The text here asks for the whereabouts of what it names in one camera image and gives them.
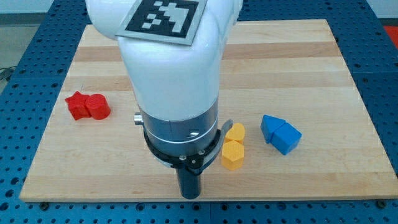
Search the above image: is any blue cube block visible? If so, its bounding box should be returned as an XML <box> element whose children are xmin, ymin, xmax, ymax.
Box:
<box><xmin>271</xmin><ymin>123</ymin><xmax>302</xmax><ymax>155</ymax></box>

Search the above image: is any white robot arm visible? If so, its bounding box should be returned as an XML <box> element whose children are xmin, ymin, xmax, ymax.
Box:
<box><xmin>86</xmin><ymin>0</ymin><xmax>243</xmax><ymax>156</ymax></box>

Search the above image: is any black white fiducial marker tag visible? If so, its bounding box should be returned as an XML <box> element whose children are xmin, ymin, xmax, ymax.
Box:
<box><xmin>116</xmin><ymin>0</ymin><xmax>207</xmax><ymax>45</ymax></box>

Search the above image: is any black clamp ring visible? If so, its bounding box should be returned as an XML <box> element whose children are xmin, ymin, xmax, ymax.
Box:
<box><xmin>142</xmin><ymin>119</ymin><xmax>234</xmax><ymax>171</ymax></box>

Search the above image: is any blue triangle block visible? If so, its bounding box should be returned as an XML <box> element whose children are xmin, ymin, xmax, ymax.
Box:
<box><xmin>261</xmin><ymin>114</ymin><xmax>286</xmax><ymax>144</ymax></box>

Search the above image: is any red star block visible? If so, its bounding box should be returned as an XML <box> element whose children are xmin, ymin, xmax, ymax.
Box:
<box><xmin>65</xmin><ymin>91</ymin><xmax>91</xmax><ymax>120</ymax></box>

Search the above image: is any wooden board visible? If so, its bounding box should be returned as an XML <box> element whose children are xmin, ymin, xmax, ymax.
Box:
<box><xmin>19</xmin><ymin>20</ymin><xmax>397</xmax><ymax>202</ymax></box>

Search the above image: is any red cylinder block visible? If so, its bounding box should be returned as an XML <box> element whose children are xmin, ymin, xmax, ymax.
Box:
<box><xmin>85</xmin><ymin>93</ymin><xmax>111</xmax><ymax>120</ymax></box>

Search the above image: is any blue perforated table plate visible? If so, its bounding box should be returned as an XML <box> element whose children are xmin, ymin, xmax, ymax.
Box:
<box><xmin>1</xmin><ymin>0</ymin><xmax>397</xmax><ymax>223</ymax></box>

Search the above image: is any yellow heart block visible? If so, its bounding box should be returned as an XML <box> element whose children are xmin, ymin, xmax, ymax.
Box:
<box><xmin>224</xmin><ymin>123</ymin><xmax>246</xmax><ymax>144</ymax></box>

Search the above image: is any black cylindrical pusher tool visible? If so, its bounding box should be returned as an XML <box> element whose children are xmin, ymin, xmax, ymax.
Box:
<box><xmin>176</xmin><ymin>169</ymin><xmax>201</xmax><ymax>200</ymax></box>

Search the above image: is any yellow hexagon block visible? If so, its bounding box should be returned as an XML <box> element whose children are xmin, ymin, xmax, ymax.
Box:
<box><xmin>221</xmin><ymin>141</ymin><xmax>244</xmax><ymax>170</ymax></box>

